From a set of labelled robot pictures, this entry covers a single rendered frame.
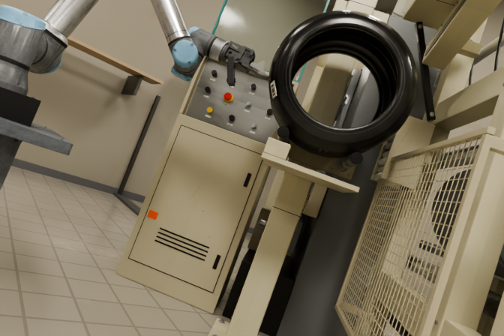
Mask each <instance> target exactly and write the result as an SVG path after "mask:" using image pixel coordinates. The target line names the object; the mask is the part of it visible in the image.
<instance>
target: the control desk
mask: <svg viewBox="0 0 504 336"><path fill-rule="evenodd" d="M278 128H279V125H278V123H277V121H276V119H275V117H274V114H273V112H272V107H271V102H270V96H269V80H268V79H260V78H257V77H255V76H251V75H250V74H248V73H245V72H242V71H240V70H239V69H237V68H236V67H235V86H229V85H228V83H227V60H226V61H225V62H223V61H220V62H218V61H215V60H214V59H212V58H209V57H207V56H205V57H204V58H203V60H202V62H201V64H200V65H199V67H198V69H197V71H196V73H195V74H194V76H193V79H192V81H191V83H190V86H189V89H188V90H187V94H186V96H185V98H184V101H183V104H182V105H181V109H180V111H179V114H178V117H177V119H176V121H175V124H174V127H173V129H172V132H171V134H170V136H169V139H168V142H167V144H166V147H165V149H164V151H163V154H162V157H161V159H160V162H159V164H158V166H157V170H156V172H155V174H154V178H153V179H152V182H151V185H150V187H149V189H148V193H147V194H146V197H145V200H144V202H143V204H142V208H141V209H140V212H139V215H138V217H137V219H136V223H135V225H134V227H133V230H132V233H131V234H130V238H129V240H128V242H127V245H126V248H125V249H124V253H123V255H122V257H121V260H120V263H119V264H118V268H117V270H116V272H115V273H116V274H117V275H121V276H123V277H125V278H128V279H130V280H132V281H135V282H137V283H139V284H142V285H144V286H147V287H149V288H152V289H153V290H157V291H158V292H161V293H163V294H166V295H168V296H171V297H173V298H175V299H178V300H180V301H182V302H185V303H187V304H189V305H192V306H194V307H196V308H199V309H201V310H204V311H206V312H209V313H210V314H213V313H214V312H215V310H216V308H217V306H218V304H219V303H220V301H221V299H222V298H223V296H224V293H225V291H226V288H227V285H228V283H229V281H230V277H231V275H232V273H233V269H234V267H235V264H236V261H237V259H238V256H239V253H240V250H241V249H242V245H243V242H244V240H245V236H246V235H247V232H248V229H249V226H250V224H251V221H252V218H253V216H254V212H255V210H256V208H257V204H258V202H259V200H260V196H261V194H262V192H263V188H264V186H265V183H266V180H267V178H268V175H269V172H270V169H271V168H272V167H271V166H268V165H266V164H265V163H264V161H263V159H262V157H261V156H262V153H263V150H264V148H265V146H266V142H267V140H268V138H269V137H271V138H272V134H273V132H274V130H276V131H277V130H278ZM150 209H151V210H152V211H155V212H158V215H157V218H156V220H155V219H152V218H150V217H148V214H149V211H150Z"/></svg>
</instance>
